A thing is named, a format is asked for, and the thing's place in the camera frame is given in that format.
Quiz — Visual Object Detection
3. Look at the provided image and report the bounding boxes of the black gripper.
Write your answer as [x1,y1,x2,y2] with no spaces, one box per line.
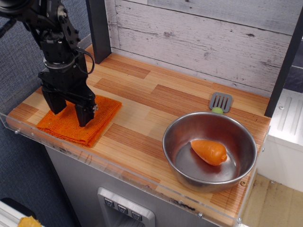
[38,53,98,127]

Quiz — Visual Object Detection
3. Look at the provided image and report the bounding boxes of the yellow object at corner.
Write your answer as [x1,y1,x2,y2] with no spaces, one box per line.
[17,216,42,227]

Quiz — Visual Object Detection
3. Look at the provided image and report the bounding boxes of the black right vertical post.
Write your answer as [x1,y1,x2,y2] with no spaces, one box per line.
[264,9,303,117]

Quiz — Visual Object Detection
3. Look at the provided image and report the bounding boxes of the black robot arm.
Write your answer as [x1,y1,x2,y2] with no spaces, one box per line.
[0,0,98,127]

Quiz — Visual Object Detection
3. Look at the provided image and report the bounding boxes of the orange toy carrot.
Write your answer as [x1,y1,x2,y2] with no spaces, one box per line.
[190,140,227,166]

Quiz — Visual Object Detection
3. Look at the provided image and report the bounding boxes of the clear acrylic table guard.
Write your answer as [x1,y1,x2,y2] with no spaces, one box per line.
[0,33,271,227]

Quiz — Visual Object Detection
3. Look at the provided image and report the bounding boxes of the white aluminium side rail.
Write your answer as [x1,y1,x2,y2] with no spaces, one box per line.
[268,89,303,149]

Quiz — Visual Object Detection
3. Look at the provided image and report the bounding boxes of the black vertical post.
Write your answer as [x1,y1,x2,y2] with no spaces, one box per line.
[264,9,303,117]
[86,0,111,64]

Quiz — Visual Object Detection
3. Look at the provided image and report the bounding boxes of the stainless steel bowl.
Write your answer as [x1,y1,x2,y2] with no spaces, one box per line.
[162,112,257,192]

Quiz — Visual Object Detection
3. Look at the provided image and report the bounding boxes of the black left vertical post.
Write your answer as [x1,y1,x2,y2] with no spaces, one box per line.
[86,0,111,64]

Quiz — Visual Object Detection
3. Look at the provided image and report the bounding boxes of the grey toy spatula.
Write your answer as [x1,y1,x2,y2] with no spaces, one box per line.
[209,92,232,113]

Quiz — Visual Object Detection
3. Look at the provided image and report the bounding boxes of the orange cloth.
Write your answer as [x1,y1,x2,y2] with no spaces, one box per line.
[37,96,122,148]

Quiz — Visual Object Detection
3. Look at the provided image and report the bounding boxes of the grey cabinet with dispenser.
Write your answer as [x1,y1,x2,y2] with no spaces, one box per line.
[46,147,215,227]

